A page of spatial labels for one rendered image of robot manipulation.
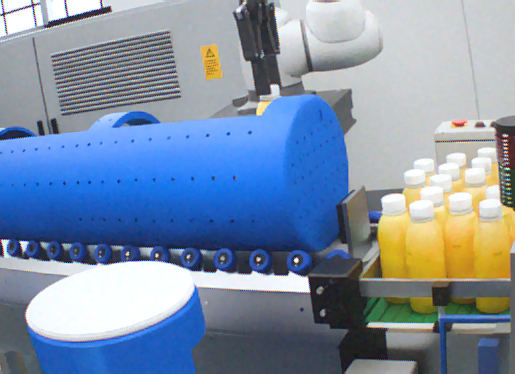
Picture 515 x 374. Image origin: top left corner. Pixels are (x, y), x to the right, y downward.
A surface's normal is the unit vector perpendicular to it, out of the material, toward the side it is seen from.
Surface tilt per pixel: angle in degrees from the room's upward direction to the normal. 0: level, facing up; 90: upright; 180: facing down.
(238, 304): 70
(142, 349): 90
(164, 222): 107
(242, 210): 98
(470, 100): 90
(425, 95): 90
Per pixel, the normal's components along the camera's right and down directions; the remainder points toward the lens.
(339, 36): -0.02, 0.47
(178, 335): 0.78, 0.04
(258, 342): -0.36, 0.61
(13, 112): -0.33, 0.31
